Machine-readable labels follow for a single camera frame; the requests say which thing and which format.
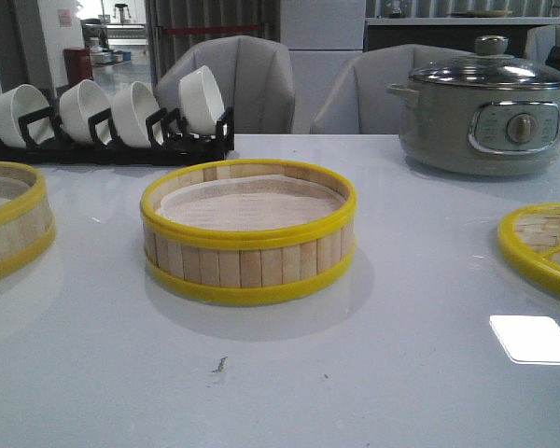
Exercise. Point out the white steamer liner paper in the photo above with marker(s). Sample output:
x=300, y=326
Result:
x=255, y=203

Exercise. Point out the black bowl rack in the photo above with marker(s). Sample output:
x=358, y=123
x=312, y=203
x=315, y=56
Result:
x=169, y=141

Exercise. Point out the grey chair middle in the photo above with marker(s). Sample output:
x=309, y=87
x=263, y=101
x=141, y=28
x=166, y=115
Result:
x=358, y=101

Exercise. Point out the grey chair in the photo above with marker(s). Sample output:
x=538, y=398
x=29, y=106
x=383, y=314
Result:
x=358, y=101
x=254, y=76
x=540, y=41

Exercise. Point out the grey chair far right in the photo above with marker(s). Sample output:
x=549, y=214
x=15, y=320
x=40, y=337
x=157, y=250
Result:
x=540, y=41

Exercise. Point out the white bowl far left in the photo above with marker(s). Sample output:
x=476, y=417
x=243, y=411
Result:
x=14, y=104

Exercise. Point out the white bowl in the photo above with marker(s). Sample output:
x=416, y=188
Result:
x=77, y=105
x=14, y=104
x=130, y=109

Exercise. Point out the glass pot lid with knob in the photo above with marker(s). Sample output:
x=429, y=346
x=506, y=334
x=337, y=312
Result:
x=489, y=67

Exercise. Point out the grey electric cooking pot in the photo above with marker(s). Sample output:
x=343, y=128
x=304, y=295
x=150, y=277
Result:
x=479, y=131

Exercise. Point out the white bowl right end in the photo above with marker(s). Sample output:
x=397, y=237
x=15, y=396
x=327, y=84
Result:
x=201, y=101

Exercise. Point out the grey chair left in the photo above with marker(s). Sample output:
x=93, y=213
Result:
x=254, y=76

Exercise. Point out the red bin in background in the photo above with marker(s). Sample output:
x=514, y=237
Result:
x=77, y=63

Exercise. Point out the bamboo steamer tray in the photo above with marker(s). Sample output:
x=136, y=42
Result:
x=248, y=267
x=27, y=224

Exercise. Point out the bamboo steamer lid yellow rim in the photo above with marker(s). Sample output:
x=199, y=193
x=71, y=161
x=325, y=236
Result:
x=528, y=238

